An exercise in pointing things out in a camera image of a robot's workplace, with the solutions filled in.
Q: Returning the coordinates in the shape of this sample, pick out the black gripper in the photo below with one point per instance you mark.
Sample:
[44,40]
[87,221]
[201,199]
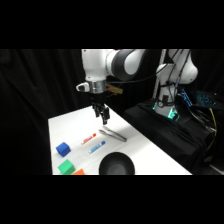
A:
[98,98]

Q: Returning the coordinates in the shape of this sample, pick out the blue capped marker pen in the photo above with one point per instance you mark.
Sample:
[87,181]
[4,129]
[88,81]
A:
[97,147]

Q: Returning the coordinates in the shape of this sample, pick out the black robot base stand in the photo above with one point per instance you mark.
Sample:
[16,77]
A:
[173,140]

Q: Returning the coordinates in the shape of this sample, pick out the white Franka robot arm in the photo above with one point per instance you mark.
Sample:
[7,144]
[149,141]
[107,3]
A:
[97,65]

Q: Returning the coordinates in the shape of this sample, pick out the red capped marker pen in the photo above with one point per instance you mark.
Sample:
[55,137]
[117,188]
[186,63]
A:
[88,139]

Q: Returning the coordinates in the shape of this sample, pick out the silver metal tongs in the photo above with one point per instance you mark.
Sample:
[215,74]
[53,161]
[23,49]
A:
[112,134]

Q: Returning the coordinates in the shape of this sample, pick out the blue cube block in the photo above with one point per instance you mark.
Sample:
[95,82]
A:
[63,149]

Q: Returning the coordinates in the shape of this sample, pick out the black bowl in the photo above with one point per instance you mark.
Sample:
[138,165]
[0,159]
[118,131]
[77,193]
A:
[117,164]

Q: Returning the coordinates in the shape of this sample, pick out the orange block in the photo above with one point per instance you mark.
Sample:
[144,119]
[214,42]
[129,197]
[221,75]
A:
[79,172]

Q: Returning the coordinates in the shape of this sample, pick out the green cube block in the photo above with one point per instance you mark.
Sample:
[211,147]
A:
[66,167]

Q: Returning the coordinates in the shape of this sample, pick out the black curtain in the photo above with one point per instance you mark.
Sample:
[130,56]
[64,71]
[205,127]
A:
[36,93]

